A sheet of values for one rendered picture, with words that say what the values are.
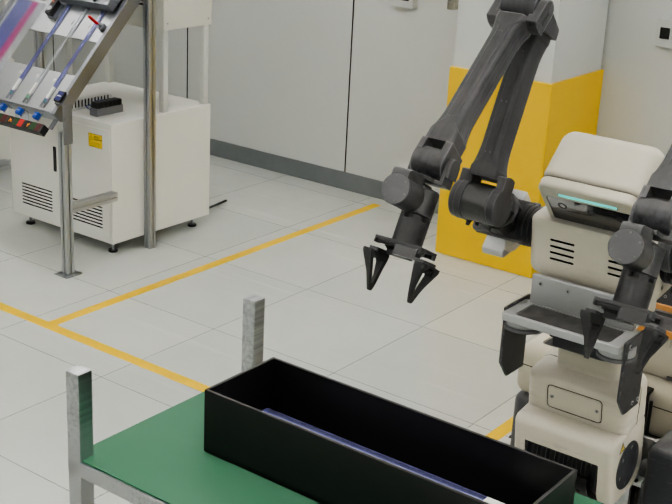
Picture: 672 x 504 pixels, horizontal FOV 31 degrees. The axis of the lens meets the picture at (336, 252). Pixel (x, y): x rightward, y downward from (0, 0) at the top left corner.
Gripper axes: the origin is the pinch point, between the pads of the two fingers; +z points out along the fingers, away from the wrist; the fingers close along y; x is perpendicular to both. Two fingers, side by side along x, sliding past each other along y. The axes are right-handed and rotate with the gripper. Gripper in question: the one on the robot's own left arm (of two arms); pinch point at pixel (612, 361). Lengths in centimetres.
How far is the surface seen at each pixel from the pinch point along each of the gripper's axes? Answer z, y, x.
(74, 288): 29, -305, 185
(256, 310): 10, -63, -11
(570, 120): -111, -166, 307
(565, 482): 19.3, 6.8, -21.7
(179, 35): -126, -439, 333
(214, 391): 24, -50, -32
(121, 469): 40, -56, -40
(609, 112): -125, -162, 335
